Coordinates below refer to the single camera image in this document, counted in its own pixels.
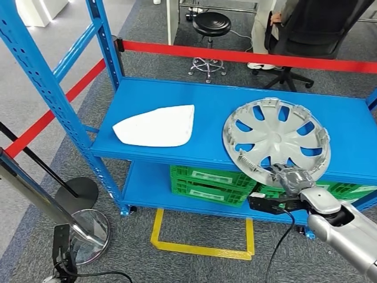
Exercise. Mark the red barrier belt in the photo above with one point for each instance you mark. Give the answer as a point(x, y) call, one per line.
point(235, 56)
point(32, 128)

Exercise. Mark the white platform block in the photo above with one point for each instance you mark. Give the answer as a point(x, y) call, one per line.
point(38, 11)

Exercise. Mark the black round stool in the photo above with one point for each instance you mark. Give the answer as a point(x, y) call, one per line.
point(211, 23)

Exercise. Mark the silver plastic hubcap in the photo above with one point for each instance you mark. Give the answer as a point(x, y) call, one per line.
point(274, 136)

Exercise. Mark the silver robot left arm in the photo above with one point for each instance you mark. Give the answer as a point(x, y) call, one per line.
point(50, 279)

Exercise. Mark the black stanchion post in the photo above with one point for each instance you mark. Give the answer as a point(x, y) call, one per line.
point(119, 45)

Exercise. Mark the seated person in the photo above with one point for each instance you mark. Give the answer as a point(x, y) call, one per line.
point(258, 35)

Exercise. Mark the black stanchion with round base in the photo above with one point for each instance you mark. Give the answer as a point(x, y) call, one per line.
point(76, 193)

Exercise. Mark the blue metal shelf rack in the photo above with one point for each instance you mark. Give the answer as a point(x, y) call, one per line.
point(206, 101)

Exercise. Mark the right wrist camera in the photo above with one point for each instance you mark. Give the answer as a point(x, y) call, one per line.
point(265, 204)

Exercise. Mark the black office chair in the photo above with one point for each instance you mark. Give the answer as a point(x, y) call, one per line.
point(318, 27)

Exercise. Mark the white plastic cover panel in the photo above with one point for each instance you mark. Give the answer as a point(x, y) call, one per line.
point(159, 127)

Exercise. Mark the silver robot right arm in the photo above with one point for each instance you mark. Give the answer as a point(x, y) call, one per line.
point(347, 238)

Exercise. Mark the chrome stanchion with round base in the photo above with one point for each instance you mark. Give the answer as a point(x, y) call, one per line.
point(29, 186)

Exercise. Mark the white desk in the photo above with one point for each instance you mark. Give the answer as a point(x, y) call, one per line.
point(172, 19)

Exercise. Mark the green plastic crate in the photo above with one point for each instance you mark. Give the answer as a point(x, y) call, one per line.
point(266, 190)
point(182, 191)

